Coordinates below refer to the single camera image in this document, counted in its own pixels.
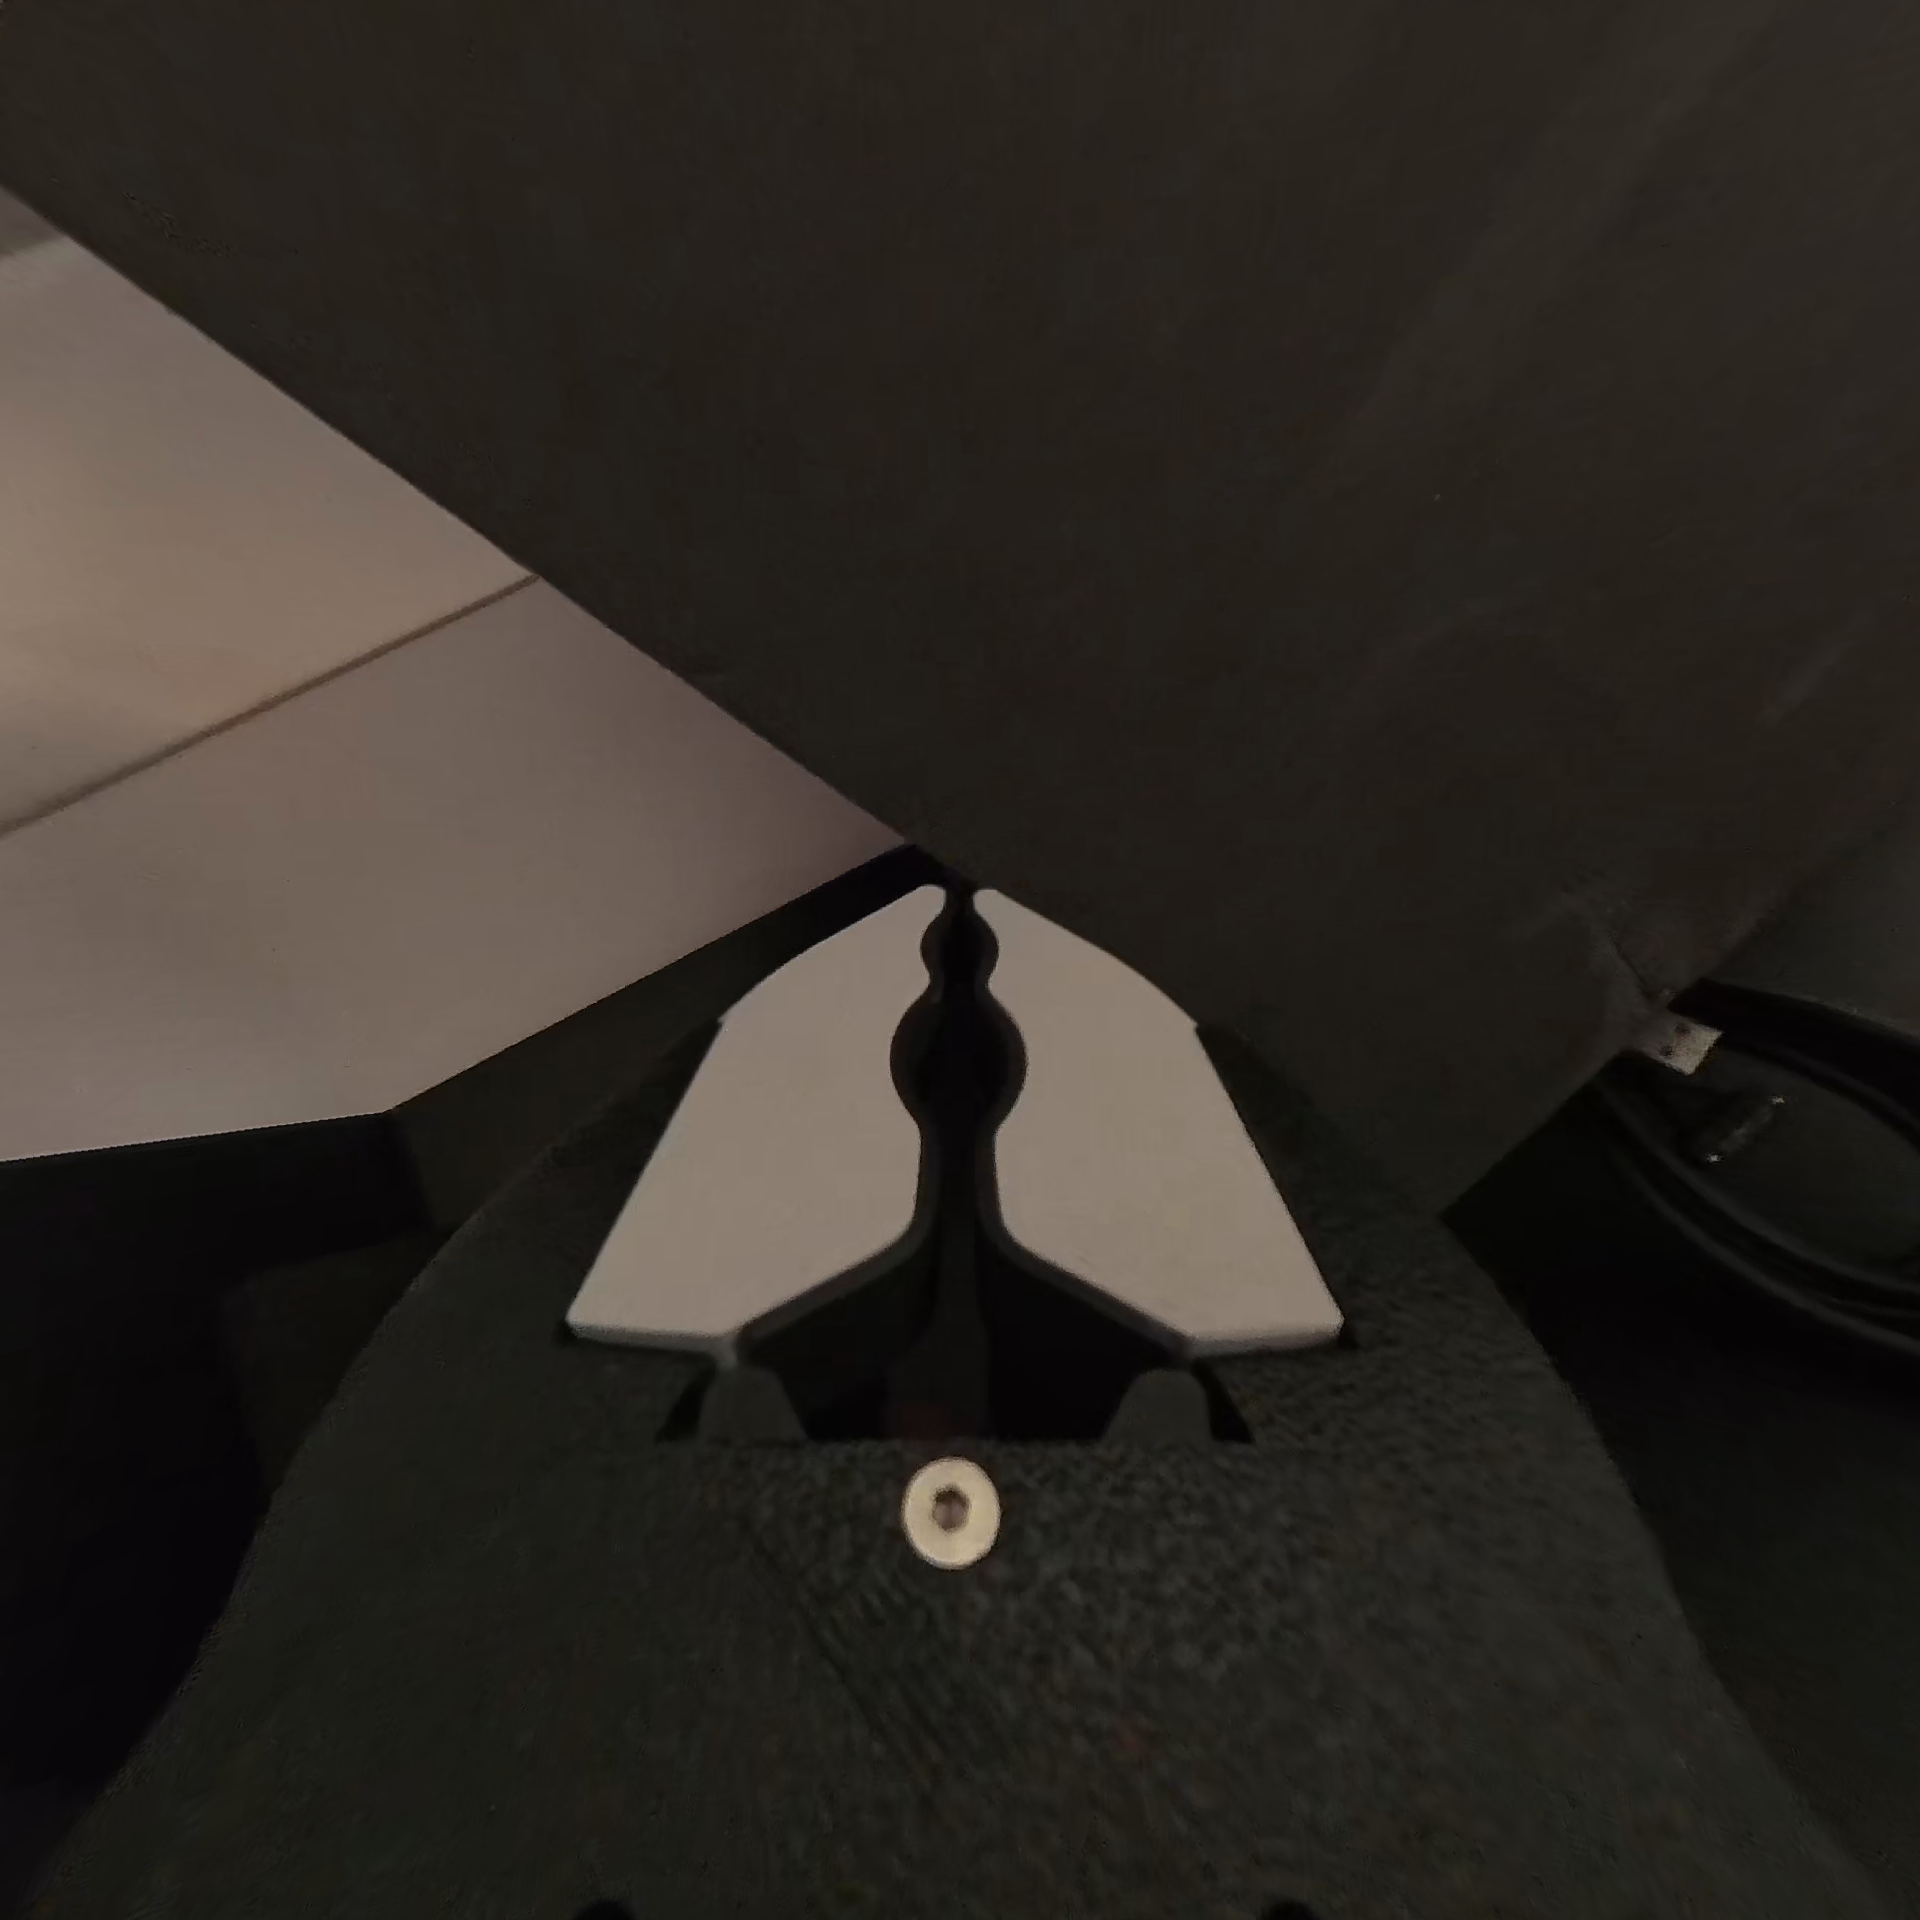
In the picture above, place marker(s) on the black foam insert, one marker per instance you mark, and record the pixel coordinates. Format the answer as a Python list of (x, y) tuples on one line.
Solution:
[(1050, 451)]

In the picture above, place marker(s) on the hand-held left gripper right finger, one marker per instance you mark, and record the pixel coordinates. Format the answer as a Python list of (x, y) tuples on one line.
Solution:
[(1154, 1184)]

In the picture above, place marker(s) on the black printed box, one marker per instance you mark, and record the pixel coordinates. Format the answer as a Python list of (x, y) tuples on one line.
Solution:
[(149, 1350)]

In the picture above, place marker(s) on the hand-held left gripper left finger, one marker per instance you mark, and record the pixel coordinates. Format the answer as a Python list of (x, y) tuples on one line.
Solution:
[(765, 1184)]

